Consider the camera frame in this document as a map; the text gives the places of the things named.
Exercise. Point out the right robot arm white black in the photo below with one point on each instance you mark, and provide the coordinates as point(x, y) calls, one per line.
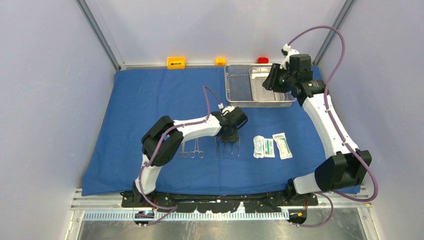
point(345, 164)

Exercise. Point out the aluminium frame rail right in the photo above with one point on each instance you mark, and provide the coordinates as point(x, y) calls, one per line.
point(337, 24)

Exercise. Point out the red toy block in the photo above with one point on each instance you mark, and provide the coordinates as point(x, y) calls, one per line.
point(262, 60)

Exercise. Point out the green white sterile packet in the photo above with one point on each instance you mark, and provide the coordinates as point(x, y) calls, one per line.
point(268, 148)

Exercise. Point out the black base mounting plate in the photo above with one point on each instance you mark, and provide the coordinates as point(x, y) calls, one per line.
point(268, 202)

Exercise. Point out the wire mesh steel tray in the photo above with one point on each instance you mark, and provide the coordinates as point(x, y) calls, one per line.
point(238, 89)

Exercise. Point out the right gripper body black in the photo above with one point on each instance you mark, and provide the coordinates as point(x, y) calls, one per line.
point(284, 80)

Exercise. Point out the aluminium front rail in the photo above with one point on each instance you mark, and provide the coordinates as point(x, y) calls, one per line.
point(109, 207)

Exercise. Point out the blue surgical wrap cloth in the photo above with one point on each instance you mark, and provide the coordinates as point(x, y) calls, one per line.
point(141, 96)

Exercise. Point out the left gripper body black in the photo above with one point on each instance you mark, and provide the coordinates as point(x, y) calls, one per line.
point(232, 137)

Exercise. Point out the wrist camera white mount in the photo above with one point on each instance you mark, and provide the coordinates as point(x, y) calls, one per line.
point(225, 109)
point(287, 52)

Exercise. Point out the steel hemostat ring handles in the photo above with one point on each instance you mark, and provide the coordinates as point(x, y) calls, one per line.
point(196, 153)

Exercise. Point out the yellow toy block large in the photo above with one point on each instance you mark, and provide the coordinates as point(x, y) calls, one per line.
point(176, 62)

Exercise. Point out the steel forceps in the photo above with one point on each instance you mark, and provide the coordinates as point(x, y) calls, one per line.
point(217, 145)

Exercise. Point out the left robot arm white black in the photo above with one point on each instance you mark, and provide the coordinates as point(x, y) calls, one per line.
point(161, 142)

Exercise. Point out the pointed steel tweezers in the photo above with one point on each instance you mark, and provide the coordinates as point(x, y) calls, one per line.
point(238, 146)

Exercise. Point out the small orange toy block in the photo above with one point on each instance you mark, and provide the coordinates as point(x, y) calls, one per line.
point(220, 61)

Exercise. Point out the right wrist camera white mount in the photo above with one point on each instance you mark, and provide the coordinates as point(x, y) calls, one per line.
point(287, 52)

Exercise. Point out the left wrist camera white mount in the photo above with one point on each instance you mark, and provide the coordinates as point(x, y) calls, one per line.
point(225, 109)

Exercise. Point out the white gauze roll packet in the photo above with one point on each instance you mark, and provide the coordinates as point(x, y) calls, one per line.
point(258, 142)

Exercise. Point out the aluminium frame post left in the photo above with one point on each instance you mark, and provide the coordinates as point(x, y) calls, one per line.
point(96, 29)

